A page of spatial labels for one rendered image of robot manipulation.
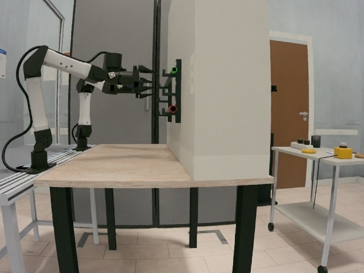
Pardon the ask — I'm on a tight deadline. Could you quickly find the beige wall panel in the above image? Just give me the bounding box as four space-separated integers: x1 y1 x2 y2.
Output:
167 0 271 181

